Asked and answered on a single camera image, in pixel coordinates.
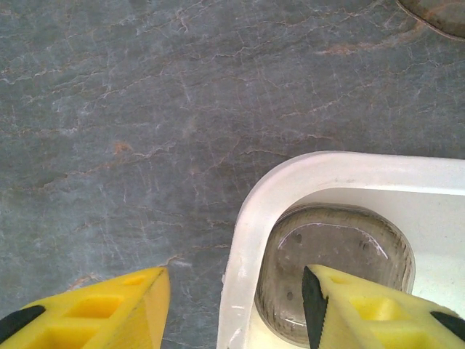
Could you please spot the white plastic bin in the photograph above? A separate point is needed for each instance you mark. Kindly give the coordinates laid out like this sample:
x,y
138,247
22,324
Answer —
x,y
327,171

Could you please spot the clear plastic plate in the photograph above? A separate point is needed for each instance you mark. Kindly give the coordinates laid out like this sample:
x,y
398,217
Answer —
x,y
338,247
436,14

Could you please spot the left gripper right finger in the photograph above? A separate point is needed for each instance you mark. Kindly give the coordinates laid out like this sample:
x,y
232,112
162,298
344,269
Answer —
x,y
370,320

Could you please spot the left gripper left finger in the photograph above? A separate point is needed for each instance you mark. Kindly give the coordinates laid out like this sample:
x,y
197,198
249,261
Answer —
x,y
91,320

